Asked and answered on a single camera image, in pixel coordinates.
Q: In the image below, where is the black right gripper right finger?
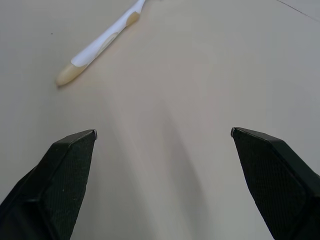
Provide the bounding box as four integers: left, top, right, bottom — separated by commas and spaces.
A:
230, 126, 320, 240

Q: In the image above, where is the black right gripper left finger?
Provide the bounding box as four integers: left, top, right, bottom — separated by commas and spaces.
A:
0, 129, 98, 240

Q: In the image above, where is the white and cream toothbrush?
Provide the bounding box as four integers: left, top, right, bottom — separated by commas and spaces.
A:
55, 0, 147, 88

